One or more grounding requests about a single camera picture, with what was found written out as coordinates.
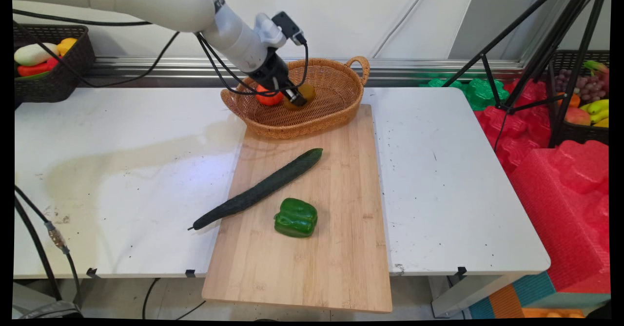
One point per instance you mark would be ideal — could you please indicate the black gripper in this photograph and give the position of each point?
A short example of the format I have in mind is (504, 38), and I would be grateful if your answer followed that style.
(270, 70)

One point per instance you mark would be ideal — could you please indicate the brown toy potato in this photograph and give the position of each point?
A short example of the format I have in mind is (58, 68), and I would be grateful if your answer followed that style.
(310, 92)

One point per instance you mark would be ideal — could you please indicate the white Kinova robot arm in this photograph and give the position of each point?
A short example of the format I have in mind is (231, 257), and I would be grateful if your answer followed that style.
(146, 4)

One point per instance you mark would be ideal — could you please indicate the orange toy tomato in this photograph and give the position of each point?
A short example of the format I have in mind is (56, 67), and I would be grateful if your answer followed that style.
(268, 100)

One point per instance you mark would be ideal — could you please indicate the woven wicker basket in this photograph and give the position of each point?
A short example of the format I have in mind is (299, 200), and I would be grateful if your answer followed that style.
(331, 97)

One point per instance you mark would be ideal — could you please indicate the long dark green cucumber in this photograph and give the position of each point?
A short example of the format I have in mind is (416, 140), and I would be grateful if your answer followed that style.
(263, 189)

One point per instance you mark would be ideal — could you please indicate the green bell pepper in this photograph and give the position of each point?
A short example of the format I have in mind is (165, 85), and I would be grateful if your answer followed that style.
(295, 218)

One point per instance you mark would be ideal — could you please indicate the bamboo cutting board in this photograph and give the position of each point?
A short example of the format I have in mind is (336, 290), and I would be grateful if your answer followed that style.
(341, 219)

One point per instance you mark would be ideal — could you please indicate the yellow toy pepper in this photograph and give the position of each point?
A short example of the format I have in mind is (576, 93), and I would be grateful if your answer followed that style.
(67, 46)

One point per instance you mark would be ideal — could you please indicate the black plastic basket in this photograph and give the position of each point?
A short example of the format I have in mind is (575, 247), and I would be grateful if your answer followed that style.
(575, 133)
(58, 85)

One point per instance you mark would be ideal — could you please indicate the red foam mat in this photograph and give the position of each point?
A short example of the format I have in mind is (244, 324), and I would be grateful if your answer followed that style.
(516, 131)
(565, 209)

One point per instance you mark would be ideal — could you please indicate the red toy pepper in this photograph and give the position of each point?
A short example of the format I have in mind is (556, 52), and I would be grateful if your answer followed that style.
(34, 68)

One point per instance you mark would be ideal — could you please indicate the white toy vegetable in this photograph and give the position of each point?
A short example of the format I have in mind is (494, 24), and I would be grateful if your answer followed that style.
(34, 54)

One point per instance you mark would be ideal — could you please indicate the grey table leg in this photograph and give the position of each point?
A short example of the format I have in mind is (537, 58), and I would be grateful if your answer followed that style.
(463, 294)

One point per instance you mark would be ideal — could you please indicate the pink toy peach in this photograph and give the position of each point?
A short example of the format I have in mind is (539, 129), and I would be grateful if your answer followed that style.
(577, 116)

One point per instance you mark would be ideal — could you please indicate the purple toy grapes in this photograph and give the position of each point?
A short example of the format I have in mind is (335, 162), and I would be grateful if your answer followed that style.
(587, 85)

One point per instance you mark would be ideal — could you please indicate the yellow green toy banana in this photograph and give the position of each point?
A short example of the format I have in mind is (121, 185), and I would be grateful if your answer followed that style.
(598, 105)

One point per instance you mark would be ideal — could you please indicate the blue orange foam mat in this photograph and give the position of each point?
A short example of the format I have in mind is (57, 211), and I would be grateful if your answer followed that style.
(531, 292)

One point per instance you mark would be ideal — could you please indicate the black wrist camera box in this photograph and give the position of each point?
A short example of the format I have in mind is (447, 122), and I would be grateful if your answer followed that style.
(287, 26)

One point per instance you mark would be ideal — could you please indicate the metal wall rail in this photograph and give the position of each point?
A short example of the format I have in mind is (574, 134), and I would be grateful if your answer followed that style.
(414, 70)

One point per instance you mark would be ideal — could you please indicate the black camera tripod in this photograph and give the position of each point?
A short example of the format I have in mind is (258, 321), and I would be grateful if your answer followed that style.
(546, 48)

